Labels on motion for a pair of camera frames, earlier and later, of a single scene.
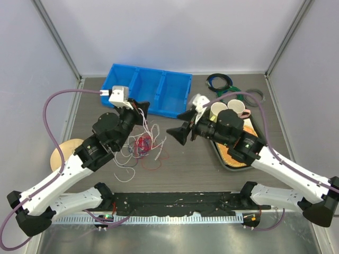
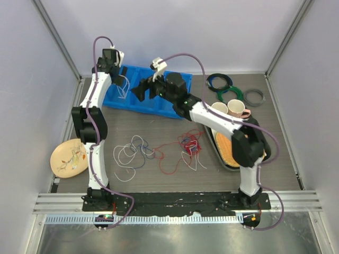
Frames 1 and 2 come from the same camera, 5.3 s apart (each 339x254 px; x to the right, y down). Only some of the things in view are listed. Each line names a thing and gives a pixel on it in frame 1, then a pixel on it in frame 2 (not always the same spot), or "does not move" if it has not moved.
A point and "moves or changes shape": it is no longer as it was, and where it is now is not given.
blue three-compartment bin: x=167 y=92 does not move
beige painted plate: x=68 y=148 does not move
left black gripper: x=143 y=106 -> x=119 y=80
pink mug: x=239 y=107 does not move
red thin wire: x=143 y=144 -> x=170 y=154
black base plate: x=181 y=203 does not move
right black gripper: x=180 y=133 -> x=145 y=83
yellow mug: x=215 y=108 does not move
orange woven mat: x=230 y=159 does not move
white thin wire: x=139 y=145 moves or changes shape
